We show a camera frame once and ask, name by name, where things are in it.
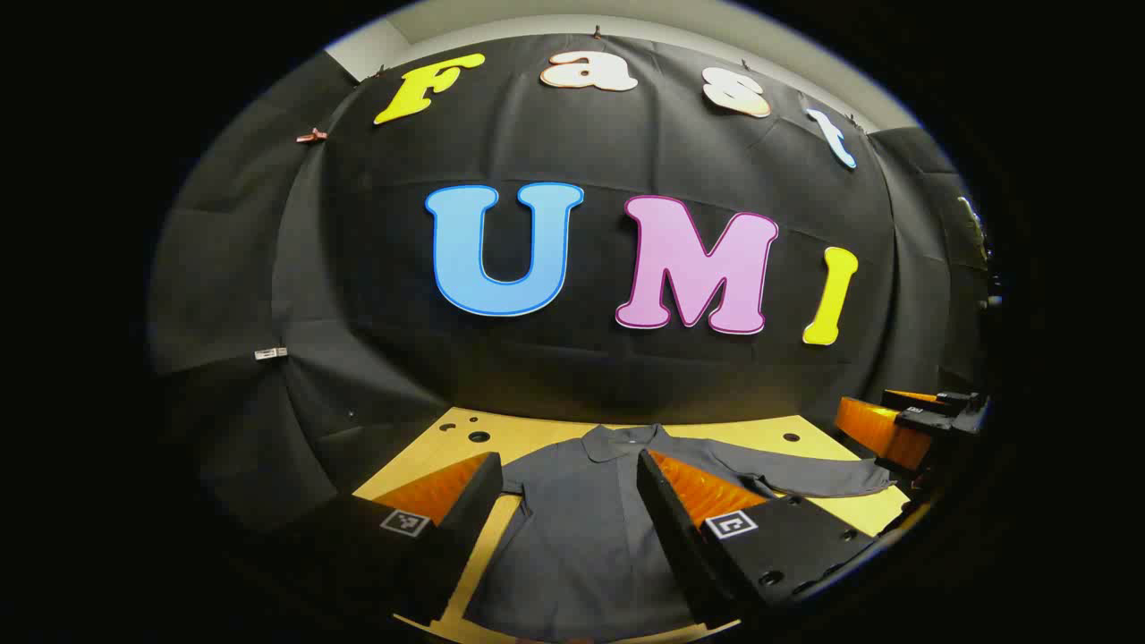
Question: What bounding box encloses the black backdrop cloth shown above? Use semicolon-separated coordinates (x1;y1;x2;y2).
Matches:
148;34;994;538

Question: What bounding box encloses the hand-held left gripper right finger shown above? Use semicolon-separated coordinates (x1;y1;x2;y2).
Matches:
635;450;882;631

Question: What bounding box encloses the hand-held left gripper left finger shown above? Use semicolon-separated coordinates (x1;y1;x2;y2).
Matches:
259;452;505;627

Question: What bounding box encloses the grey collared shirt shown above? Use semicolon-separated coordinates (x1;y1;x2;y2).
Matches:
461;423;895;643

